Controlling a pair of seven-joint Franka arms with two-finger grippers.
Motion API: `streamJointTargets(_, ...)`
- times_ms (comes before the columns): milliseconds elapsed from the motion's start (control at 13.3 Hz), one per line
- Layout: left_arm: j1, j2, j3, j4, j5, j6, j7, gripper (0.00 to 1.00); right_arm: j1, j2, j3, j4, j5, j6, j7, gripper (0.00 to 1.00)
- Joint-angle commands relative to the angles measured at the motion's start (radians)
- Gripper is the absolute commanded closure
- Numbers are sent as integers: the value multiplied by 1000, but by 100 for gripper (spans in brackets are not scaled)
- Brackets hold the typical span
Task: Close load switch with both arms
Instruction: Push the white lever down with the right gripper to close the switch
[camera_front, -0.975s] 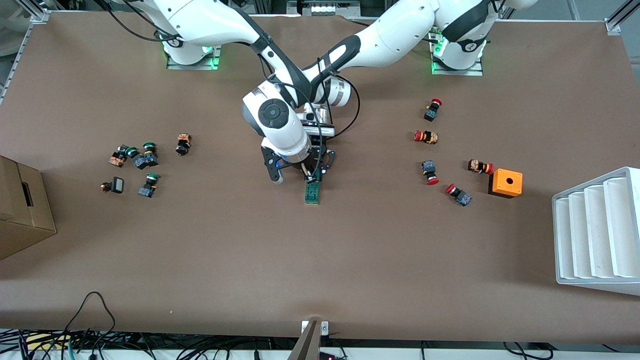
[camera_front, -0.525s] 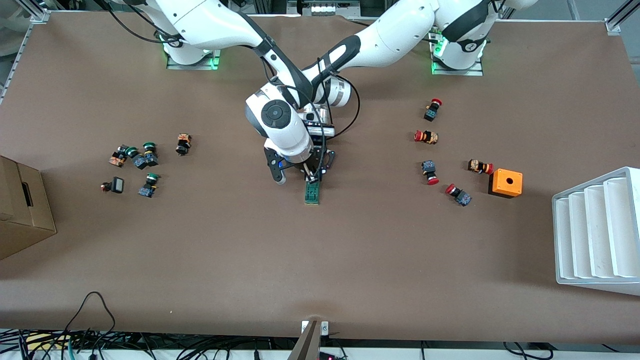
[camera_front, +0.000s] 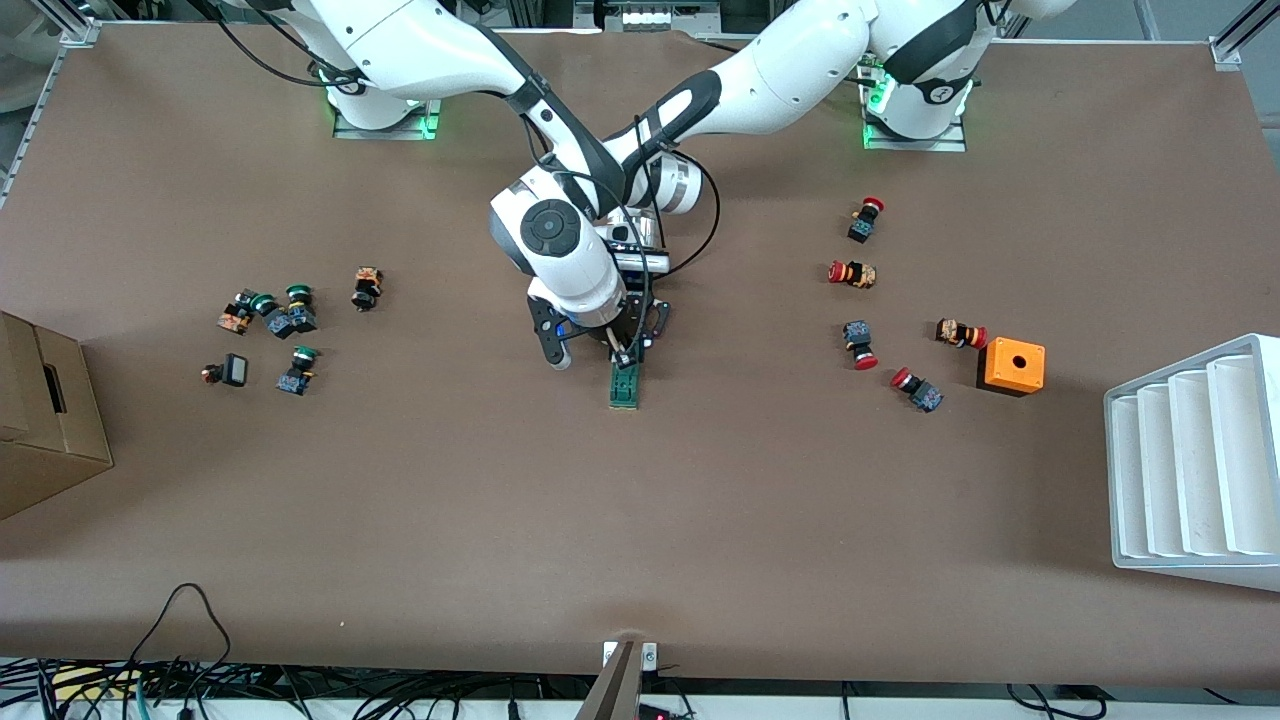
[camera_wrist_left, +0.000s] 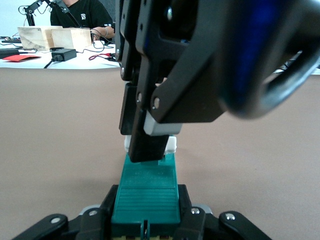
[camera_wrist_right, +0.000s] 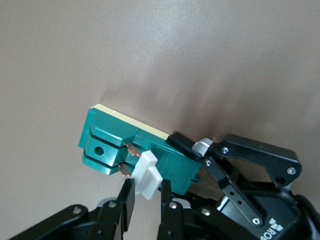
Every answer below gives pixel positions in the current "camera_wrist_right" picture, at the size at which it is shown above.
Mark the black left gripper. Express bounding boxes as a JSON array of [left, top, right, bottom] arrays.
[[165, 131, 320, 240]]

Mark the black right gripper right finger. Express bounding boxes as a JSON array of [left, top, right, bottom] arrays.
[[156, 178, 259, 240]]

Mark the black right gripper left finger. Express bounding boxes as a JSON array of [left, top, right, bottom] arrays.
[[9, 177, 136, 240]]

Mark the green load switch white handle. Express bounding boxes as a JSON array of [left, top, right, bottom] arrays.
[[78, 102, 203, 201]]

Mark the brown table mat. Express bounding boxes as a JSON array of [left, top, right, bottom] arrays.
[[0, 0, 320, 240]]

